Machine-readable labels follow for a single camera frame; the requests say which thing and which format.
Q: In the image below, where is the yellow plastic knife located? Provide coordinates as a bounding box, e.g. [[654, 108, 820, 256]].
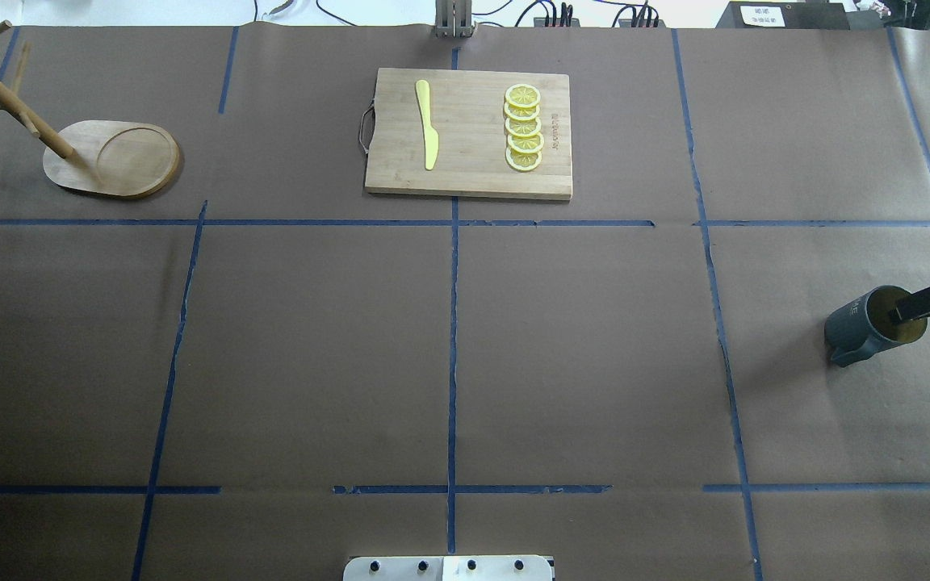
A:
[[416, 78, 439, 170]]

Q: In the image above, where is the wooden cutting board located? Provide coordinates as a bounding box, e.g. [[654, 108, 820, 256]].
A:
[[365, 69, 573, 201]]

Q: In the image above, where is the orange black adapter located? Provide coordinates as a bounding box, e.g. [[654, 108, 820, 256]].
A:
[[533, 1, 579, 28], [612, 2, 662, 28]]

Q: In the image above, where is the wooden cup rack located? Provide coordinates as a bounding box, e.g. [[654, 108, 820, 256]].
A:
[[0, 21, 183, 199]]

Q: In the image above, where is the orange black adapter far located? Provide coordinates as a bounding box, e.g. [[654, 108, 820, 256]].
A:
[[533, 1, 579, 28]]

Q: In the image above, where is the orange black adapter near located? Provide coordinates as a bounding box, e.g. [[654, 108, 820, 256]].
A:
[[612, 2, 662, 28]]

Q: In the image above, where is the teal mug yellow inside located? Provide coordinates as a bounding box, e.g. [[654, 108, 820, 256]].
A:
[[824, 286, 928, 367]]

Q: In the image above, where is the aluminium frame post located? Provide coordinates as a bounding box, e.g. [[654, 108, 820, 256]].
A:
[[434, 0, 475, 38]]

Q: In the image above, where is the lemon slice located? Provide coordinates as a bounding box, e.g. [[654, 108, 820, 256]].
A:
[[505, 147, 543, 172], [503, 82, 542, 110], [506, 132, 545, 155], [503, 102, 540, 122], [505, 118, 543, 137]]

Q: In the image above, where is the white pillar with base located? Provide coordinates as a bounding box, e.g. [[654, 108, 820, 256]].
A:
[[342, 554, 556, 580]]

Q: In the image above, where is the black box white label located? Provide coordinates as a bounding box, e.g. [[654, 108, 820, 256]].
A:
[[715, 1, 850, 31]]

